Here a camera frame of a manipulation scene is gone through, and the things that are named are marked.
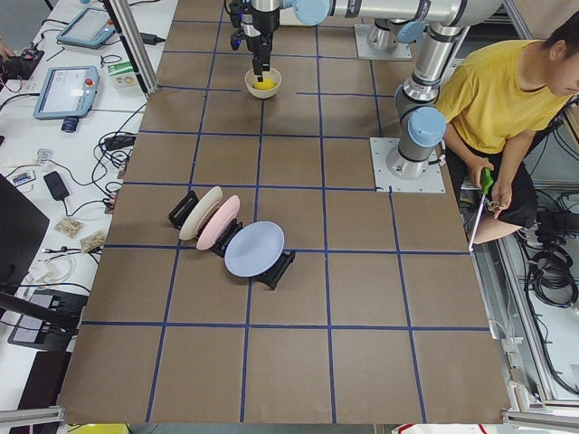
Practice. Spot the beige ceramic bowl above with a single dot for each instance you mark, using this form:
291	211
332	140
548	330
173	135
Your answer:
250	78

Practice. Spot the blue plate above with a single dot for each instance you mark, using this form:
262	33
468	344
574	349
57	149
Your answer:
254	249

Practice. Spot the black monitor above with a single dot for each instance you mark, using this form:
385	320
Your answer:
23	227

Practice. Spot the black dish rack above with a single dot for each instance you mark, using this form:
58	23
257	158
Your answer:
270	278

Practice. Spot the black power adapter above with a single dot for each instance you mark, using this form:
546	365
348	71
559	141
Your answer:
56	186

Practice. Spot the far teach pendant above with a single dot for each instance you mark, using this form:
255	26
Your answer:
90	29

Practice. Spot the person in yellow shirt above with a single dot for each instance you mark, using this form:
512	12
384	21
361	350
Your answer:
494	103

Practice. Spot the teach pendant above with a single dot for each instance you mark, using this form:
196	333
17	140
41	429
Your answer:
90	29
67	92

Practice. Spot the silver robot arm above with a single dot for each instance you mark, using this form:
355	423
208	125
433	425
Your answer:
435	27
409	30

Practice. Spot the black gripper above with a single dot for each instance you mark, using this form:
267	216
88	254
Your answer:
261	30

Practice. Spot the near teach pendant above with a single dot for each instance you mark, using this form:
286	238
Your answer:
67	92

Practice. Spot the beige plate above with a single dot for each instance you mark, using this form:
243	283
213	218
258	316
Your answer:
201	214

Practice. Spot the yellow lemon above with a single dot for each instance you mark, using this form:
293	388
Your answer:
264	84

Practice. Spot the pink plate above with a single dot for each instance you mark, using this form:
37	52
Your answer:
218	223

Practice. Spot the white green box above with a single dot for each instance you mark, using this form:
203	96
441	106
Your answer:
122	75

